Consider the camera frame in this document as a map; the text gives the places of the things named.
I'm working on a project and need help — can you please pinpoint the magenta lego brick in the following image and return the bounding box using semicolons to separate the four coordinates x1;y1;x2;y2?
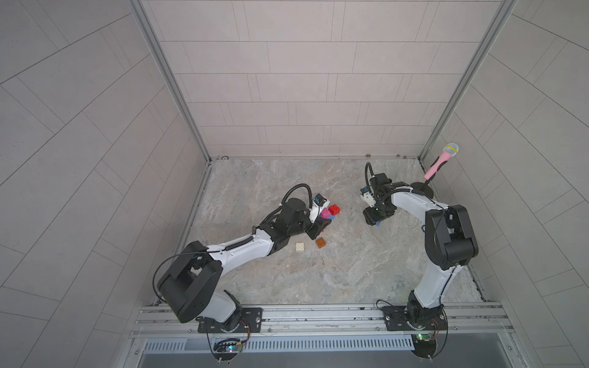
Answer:
319;209;334;219

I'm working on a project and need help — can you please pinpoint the small red lego brick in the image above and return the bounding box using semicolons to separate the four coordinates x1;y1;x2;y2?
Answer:
328;205;341;216

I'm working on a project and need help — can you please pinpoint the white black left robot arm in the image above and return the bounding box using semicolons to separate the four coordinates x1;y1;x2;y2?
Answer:
152;183;331;331

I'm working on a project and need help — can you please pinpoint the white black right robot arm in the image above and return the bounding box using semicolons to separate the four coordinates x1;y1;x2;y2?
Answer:
360;163;479;330

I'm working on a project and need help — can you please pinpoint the orange lego brick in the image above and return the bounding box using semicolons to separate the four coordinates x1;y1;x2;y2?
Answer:
315;238;327;248

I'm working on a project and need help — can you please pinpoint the pink toy microphone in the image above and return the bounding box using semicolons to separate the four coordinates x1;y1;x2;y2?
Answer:
424;143;460;181

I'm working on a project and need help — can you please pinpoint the right green circuit board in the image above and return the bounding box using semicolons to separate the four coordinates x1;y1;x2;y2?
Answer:
412;334;437;350

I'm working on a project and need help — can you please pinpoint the green circuit board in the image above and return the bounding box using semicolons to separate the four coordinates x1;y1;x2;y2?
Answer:
412;334;437;350
213;338;245;354

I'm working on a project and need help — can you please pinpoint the left green circuit board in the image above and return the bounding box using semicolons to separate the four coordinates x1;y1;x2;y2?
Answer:
213;338;245;354

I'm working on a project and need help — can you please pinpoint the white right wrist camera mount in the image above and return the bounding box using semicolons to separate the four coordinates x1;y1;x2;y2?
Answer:
360;186;376;208

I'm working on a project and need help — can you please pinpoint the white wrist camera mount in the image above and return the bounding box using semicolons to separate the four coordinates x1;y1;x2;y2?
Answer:
309;193;330;223
360;186;376;208

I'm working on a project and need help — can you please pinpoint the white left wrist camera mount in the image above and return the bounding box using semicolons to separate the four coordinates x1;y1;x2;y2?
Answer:
309;193;330;223

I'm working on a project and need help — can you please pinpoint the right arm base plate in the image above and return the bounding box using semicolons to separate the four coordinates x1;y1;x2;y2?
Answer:
379;304;448;331

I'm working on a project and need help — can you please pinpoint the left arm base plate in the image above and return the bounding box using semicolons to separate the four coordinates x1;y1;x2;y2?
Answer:
198;308;263;334

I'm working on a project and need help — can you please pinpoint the aluminium rail frame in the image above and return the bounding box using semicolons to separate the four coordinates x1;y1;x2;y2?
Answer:
130;302;514;338

